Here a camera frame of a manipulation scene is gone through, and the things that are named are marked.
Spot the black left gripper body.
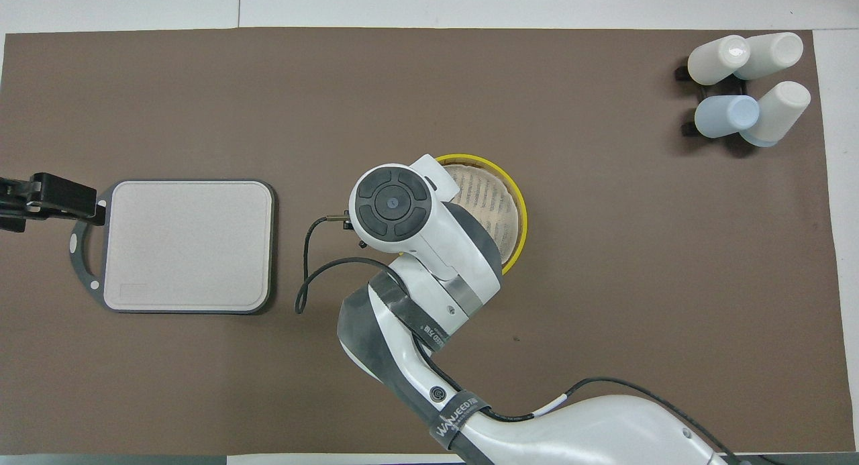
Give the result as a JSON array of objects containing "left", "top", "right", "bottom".
[{"left": 0, "top": 176, "right": 34, "bottom": 233}]

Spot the yellow rimmed steamer basket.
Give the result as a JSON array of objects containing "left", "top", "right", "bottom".
[{"left": 396, "top": 154, "right": 529, "bottom": 276}]

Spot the grey cutting board black rim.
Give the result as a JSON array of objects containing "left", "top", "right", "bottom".
[{"left": 69, "top": 178, "right": 276, "bottom": 315}]

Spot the brown table mat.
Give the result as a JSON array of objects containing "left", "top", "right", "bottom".
[{"left": 0, "top": 28, "right": 854, "bottom": 456}]

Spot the black cup rack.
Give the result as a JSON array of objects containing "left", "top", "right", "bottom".
[{"left": 674, "top": 58, "right": 750, "bottom": 138}]

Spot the light blue plastic cup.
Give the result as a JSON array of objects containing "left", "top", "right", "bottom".
[{"left": 694, "top": 95, "right": 760, "bottom": 139}]

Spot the white plastic cup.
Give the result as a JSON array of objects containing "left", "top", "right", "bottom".
[
  {"left": 734, "top": 32, "right": 805, "bottom": 82},
  {"left": 687, "top": 35, "right": 751, "bottom": 86},
  {"left": 740, "top": 81, "right": 811, "bottom": 148}
]

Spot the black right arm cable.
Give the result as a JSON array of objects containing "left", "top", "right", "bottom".
[{"left": 295, "top": 213, "right": 742, "bottom": 465}]

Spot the black velcro strap white print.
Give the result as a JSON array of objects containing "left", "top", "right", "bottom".
[
  {"left": 429, "top": 389, "right": 494, "bottom": 452},
  {"left": 368, "top": 272, "right": 452, "bottom": 353}
]

